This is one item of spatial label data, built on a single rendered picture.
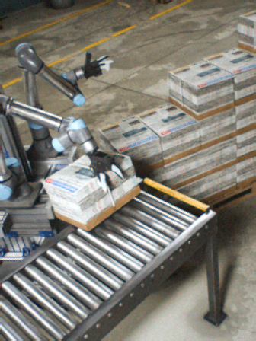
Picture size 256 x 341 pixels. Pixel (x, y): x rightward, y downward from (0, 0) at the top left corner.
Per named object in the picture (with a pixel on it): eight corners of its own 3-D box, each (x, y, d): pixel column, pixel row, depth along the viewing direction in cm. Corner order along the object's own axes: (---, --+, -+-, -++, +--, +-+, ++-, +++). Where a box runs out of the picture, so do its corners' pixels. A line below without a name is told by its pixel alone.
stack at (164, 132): (115, 220, 351) (95, 128, 305) (238, 167, 384) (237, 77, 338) (137, 250, 321) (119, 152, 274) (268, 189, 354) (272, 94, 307)
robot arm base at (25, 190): (1, 202, 252) (-4, 189, 246) (11, 186, 264) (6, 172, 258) (27, 202, 249) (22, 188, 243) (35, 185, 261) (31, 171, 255)
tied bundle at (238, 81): (203, 89, 329) (201, 59, 316) (236, 78, 337) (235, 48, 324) (235, 107, 299) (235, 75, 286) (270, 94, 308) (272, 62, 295)
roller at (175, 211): (136, 191, 253) (134, 184, 251) (203, 224, 223) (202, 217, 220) (129, 195, 251) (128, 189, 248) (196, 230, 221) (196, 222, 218)
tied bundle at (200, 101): (168, 102, 321) (165, 71, 308) (203, 89, 329) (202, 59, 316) (197, 122, 291) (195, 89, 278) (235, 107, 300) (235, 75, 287)
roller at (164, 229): (119, 203, 247) (117, 196, 244) (186, 239, 216) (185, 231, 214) (113, 208, 244) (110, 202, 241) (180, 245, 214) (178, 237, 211)
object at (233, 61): (201, 59, 316) (201, 58, 315) (235, 48, 324) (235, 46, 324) (234, 75, 287) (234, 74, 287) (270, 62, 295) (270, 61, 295)
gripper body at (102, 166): (105, 168, 222) (93, 148, 221) (113, 166, 215) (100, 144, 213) (94, 176, 218) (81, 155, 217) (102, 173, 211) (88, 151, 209)
